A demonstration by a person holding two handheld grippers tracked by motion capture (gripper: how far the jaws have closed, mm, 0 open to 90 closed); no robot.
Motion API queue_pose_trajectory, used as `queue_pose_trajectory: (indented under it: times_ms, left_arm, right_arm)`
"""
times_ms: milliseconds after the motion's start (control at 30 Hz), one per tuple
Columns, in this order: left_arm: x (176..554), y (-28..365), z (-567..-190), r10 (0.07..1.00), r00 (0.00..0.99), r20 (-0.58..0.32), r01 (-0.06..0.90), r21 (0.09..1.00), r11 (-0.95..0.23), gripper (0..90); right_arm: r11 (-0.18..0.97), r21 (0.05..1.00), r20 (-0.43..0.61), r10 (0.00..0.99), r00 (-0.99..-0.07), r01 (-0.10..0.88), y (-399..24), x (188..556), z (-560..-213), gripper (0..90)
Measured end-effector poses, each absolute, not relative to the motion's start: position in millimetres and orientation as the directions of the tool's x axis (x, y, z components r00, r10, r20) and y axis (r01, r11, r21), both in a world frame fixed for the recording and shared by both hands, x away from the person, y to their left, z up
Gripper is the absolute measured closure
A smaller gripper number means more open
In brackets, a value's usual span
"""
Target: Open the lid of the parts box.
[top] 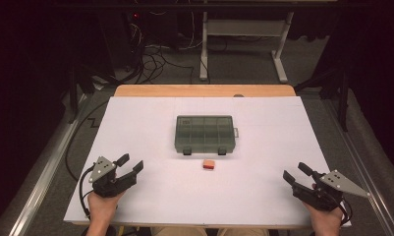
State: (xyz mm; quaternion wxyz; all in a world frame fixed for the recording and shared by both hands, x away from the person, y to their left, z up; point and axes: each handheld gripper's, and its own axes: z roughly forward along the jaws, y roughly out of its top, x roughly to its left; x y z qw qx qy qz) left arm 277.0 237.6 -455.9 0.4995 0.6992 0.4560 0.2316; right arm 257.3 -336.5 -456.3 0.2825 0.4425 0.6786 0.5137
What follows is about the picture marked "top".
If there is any long black floor cable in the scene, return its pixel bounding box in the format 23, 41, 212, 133
64, 99, 111, 183

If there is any tangle of floor cables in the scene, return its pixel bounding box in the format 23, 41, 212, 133
128, 22, 197, 85

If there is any aluminium floor rail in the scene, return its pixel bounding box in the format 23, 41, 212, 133
7, 93, 88, 236
321, 97, 394, 236

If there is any grey-green clear compartment box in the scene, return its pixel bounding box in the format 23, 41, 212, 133
174, 114, 240, 156

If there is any right hand-held gripper black cable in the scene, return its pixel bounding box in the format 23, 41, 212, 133
337, 196, 354, 227

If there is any white metal stand frame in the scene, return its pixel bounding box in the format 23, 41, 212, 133
198, 11, 289, 85

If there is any black metal stand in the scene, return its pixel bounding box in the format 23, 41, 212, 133
68, 62, 98, 125
294, 65, 350, 133

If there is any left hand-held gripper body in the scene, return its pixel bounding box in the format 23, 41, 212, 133
87, 155, 126, 199

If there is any person's right hand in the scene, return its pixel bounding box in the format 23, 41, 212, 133
302, 200, 345, 231

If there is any white table cover sheet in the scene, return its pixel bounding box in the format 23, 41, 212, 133
63, 95, 352, 228

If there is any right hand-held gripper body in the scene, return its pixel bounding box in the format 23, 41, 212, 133
292, 169, 371, 211

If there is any person's left hand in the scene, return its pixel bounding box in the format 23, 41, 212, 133
86, 191, 126, 224

